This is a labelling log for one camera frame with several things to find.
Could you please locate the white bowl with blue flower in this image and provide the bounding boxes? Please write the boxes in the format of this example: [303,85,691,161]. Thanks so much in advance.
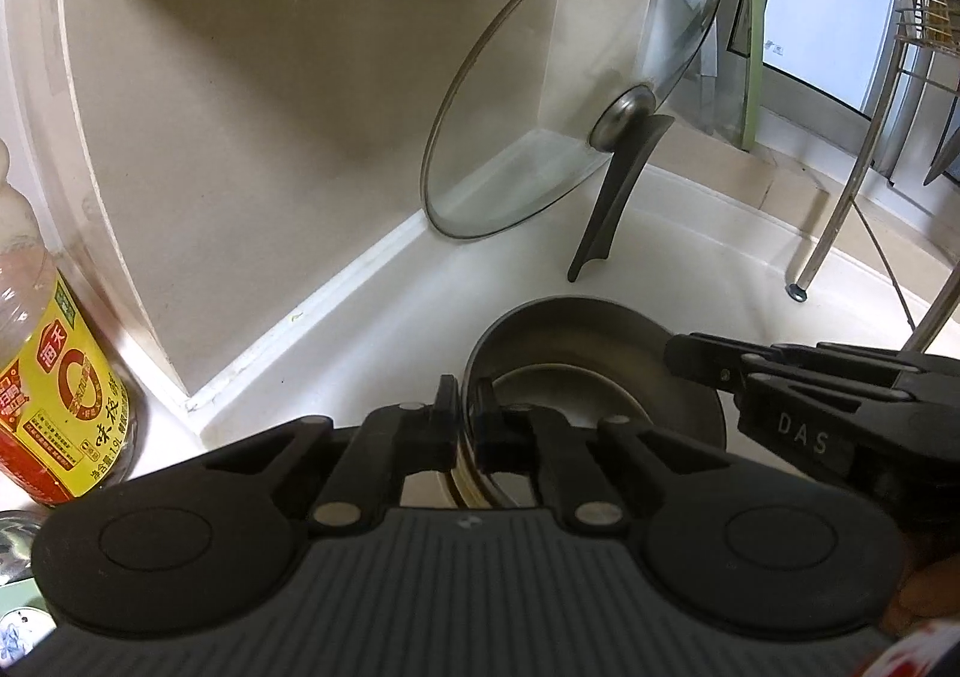
[0,609,59,677]

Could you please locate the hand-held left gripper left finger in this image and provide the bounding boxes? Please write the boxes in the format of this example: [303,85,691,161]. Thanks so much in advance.
[199,373,462,528]

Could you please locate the deep stainless steel bowl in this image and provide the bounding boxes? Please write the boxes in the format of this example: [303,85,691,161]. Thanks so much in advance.
[461,297,730,507]

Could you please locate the thin grey cable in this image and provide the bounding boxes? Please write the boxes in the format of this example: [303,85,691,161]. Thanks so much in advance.
[853,197,917,331]

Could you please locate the large stainless steel basin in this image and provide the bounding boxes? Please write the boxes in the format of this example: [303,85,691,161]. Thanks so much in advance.
[0,510,50,585]

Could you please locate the kitchen knife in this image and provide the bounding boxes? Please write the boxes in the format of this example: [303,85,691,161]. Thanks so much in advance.
[874,47,938,192]

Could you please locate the metal dish rack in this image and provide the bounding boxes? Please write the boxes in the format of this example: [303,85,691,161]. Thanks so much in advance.
[784,0,960,357]

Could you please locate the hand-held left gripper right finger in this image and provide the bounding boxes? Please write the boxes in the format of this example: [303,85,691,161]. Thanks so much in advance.
[469,379,787,528]

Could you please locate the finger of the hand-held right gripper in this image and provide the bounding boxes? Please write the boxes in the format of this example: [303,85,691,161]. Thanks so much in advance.
[664,332,940,397]
[736,373,902,473]

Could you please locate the glass pot lid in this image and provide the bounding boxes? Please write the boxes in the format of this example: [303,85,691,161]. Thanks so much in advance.
[420,0,727,283]

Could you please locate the green cutting board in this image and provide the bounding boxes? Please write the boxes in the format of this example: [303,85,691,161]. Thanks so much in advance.
[739,0,786,155]

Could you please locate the light green plate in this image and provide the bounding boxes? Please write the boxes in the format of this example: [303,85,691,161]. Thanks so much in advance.
[0,582,38,619]

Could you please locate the person's right hand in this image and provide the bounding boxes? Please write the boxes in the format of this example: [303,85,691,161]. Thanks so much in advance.
[883,533,960,642]

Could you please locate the clear bottle with yellow-red label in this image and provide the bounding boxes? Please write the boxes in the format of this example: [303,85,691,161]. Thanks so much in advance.
[0,137,137,507]

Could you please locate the small stainless steel bowl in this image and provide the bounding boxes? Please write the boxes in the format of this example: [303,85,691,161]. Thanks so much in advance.
[489,362,656,427]

